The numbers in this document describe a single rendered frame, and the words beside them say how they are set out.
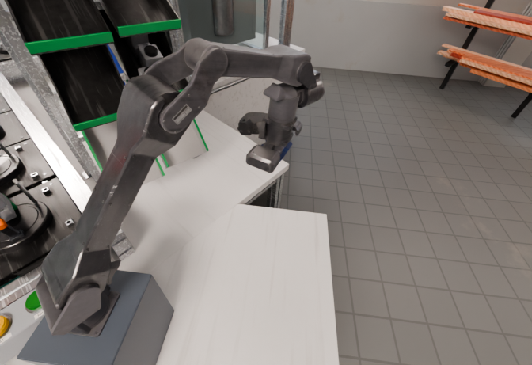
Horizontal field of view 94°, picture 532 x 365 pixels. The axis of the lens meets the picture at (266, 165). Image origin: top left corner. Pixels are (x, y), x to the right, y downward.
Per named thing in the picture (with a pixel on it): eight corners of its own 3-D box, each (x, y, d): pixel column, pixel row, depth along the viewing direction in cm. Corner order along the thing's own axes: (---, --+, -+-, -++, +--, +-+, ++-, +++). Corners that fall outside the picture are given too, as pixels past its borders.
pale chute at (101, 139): (163, 176, 72) (165, 175, 69) (115, 196, 66) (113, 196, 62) (119, 85, 70) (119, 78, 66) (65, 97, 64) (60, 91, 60)
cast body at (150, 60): (166, 77, 67) (165, 57, 61) (150, 81, 65) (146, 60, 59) (153, 55, 69) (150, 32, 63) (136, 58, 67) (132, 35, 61)
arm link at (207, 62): (161, 135, 28) (166, 32, 23) (128, 107, 32) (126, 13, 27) (302, 113, 49) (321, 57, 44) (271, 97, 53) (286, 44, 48)
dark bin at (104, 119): (139, 114, 60) (134, 93, 53) (76, 132, 53) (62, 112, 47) (94, 31, 66) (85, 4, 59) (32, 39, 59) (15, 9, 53)
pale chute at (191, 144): (205, 152, 81) (209, 150, 77) (165, 169, 75) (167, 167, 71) (168, 70, 78) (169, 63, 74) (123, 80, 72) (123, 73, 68)
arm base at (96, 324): (98, 337, 38) (80, 326, 34) (58, 332, 38) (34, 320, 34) (123, 290, 43) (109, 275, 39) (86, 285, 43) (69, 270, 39)
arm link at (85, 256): (165, 85, 26) (207, 106, 31) (132, 63, 29) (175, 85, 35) (48, 321, 31) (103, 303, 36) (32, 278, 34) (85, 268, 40)
